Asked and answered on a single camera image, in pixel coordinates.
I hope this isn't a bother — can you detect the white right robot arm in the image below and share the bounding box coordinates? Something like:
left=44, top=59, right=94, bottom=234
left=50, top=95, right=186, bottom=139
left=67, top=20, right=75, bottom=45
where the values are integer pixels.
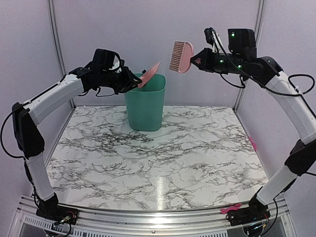
left=190, top=28, right=316, bottom=221

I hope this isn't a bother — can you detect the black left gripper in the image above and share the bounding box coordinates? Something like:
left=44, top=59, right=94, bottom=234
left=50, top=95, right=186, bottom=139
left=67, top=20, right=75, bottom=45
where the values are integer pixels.
left=100, top=65, right=141, bottom=94

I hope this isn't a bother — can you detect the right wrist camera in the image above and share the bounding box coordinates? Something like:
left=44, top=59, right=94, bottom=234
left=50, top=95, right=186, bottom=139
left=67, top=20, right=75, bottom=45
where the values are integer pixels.
left=204, top=27, right=224, bottom=53

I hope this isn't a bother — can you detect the magenta scrap on rail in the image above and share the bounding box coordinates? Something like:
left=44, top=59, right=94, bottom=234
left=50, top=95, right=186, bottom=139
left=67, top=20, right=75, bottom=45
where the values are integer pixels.
left=220, top=203, right=242, bottom=214

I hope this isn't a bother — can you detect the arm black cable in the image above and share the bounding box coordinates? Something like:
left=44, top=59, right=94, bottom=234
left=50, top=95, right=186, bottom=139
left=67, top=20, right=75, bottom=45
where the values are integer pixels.
left=0, top=111, right=25, bottom=158
left=214, top=32, right=316, bottom=96

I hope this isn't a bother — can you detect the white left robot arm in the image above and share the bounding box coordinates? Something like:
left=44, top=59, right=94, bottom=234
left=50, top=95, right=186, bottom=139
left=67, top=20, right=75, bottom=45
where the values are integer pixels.
left=12, top=49, right=142, bottom=220

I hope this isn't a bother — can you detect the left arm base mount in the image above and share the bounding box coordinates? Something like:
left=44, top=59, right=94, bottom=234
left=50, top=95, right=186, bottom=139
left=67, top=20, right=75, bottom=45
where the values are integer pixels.
left=36, top=196, right=79, bottom=225

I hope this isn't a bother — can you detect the pink plastic dustpan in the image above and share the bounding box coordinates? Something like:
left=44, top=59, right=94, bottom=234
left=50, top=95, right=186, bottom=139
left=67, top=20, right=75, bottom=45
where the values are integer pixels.
left=138, top=61, right=161, bottom=88

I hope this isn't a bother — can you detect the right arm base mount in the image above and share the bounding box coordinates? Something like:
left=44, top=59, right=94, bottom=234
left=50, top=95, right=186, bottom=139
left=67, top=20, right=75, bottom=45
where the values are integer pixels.
left=226, top=195, right=271, bottom=226

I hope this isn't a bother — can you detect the green plastic waste bin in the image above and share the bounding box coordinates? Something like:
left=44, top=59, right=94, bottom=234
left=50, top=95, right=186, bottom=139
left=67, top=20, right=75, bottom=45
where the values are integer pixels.
left=124, top=74, right=166, bottom=131

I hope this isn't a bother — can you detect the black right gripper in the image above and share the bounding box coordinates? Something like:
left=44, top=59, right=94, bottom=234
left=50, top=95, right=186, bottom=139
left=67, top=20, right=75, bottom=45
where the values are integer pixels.
left=191, top=47, right=247, bottom=75

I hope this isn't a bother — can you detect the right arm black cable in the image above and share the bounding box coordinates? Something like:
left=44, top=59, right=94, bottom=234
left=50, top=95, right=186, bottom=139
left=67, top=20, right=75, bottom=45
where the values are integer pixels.
left=214, top=32, right=316, bottom=96

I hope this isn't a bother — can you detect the frame post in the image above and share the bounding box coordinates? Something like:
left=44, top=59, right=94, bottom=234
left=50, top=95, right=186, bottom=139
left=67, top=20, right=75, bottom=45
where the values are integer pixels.
left=46, top=0, right=76, bottom=110
left=234, top=0, right=266, bottom=112

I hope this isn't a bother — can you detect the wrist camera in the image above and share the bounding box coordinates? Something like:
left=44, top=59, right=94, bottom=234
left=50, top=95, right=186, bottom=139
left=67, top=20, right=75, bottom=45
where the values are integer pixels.
left=111, top=59, right=125, bottom=73
left=204, top=27, right=224, bottom=53

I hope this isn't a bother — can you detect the aluminium front rail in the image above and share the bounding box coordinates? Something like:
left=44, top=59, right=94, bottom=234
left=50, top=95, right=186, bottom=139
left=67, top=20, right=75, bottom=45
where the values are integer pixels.
left=14, top=197, right=289, bottom=237

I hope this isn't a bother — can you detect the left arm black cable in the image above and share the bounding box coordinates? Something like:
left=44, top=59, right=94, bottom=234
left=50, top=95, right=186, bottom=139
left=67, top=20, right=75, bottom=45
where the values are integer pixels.
left=0, top=111, right=25, bottom=158

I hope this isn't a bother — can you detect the magenta paper scrap on table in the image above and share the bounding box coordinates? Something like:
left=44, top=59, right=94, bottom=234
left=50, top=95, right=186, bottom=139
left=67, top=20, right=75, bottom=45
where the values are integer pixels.
left=248, top=136, right=257, bottom=151

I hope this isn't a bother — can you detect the left frame post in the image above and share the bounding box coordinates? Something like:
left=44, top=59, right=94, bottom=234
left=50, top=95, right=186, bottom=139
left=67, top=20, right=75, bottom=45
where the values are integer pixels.
left=46, top=0, right=76, bottom=110

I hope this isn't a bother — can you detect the pink hand brush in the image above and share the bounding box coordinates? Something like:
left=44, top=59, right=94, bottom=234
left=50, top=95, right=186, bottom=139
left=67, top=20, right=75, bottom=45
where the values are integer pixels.
left=169, top=41, right=194, bottom=74

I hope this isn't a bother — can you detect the right frame post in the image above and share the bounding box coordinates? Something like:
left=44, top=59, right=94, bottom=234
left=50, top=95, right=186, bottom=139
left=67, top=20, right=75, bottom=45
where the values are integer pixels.
left=234, top=0, right=266, bottom=112

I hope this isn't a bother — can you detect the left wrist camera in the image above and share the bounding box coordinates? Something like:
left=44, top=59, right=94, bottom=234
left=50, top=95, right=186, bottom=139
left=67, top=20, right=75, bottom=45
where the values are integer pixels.
left=111, top=59, right=125, bottom=73

